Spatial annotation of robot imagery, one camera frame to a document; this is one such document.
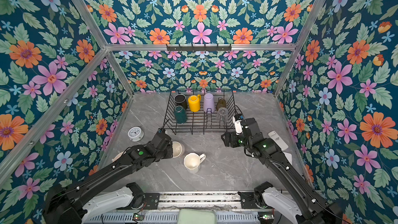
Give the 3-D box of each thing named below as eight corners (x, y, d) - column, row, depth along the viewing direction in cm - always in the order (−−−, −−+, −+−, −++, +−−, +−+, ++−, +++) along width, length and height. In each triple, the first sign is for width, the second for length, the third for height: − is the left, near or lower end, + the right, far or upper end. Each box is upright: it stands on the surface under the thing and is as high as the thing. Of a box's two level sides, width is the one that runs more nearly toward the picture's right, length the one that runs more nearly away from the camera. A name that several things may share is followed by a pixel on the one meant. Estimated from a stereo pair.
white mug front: (185, 175, 83) (182, 168, 75) (187, 160, 89) (184, 152, 80) (205, 175, 83) (204, 168, 75) (205, 160, 89) (204, 152, 80)
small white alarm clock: (128, 141, 96) (125, 138, 93) (133, 130, 101) (130, 126, 98) (141, 141, 96) (139, 138, 93) (145, 130, 101) (143, 126, 98)
